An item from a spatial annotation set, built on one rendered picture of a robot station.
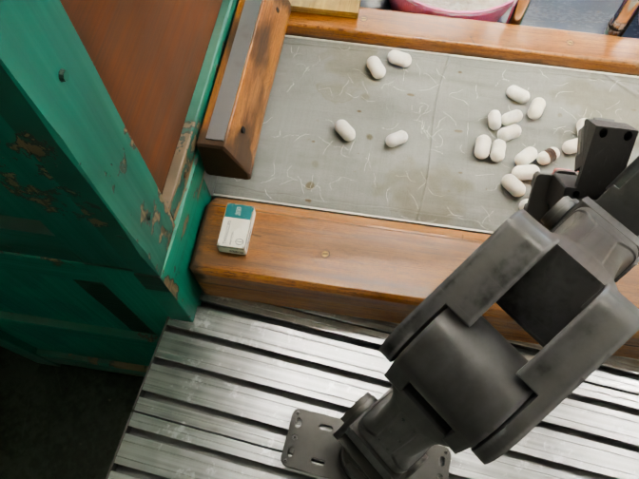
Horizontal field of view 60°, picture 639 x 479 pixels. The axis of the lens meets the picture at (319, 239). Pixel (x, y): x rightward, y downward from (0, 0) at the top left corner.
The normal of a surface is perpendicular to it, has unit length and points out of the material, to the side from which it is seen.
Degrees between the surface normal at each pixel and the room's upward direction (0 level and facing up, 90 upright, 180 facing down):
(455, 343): 4
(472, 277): 21
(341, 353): 0
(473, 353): 3
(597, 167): 50
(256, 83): 67
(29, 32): 90
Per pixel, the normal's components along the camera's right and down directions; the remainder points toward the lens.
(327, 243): 0.00, -0.42
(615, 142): -0.11, 0.42
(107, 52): 0.99, 0.14
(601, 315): -0.26, -0.18
